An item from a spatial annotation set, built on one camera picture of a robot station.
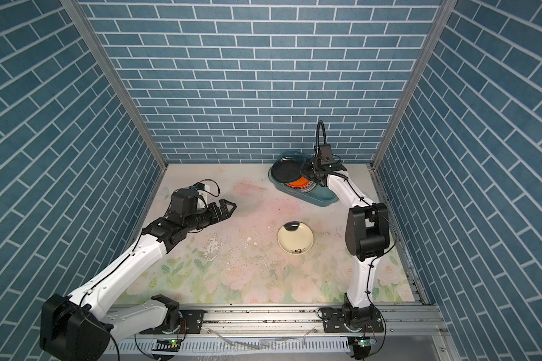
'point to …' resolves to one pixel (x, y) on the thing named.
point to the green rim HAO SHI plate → (308, 189)
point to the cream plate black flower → (295, 238)
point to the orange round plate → (300, 183)
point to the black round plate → (286, 169)
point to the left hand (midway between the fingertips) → (229, 208)
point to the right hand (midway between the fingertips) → (299, 167)
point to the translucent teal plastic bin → (322, 193)
